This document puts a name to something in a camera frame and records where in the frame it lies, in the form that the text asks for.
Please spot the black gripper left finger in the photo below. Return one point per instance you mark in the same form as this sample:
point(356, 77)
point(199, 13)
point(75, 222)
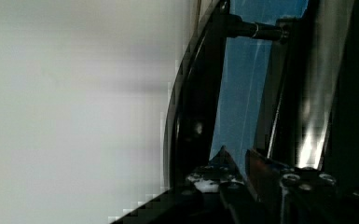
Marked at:
point(220, 169)

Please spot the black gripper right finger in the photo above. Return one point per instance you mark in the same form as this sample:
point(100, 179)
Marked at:
point(291, 195)

